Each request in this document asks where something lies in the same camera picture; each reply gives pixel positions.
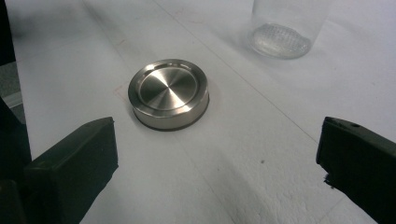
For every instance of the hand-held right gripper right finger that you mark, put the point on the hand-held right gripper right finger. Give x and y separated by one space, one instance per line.
362 168

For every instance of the white foam board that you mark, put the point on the white foam board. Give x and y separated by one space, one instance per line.
249 149

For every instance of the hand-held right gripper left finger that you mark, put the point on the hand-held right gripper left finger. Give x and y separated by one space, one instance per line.
70 174

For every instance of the clear glass jar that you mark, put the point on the clear glass jar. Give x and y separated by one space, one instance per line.
285 34

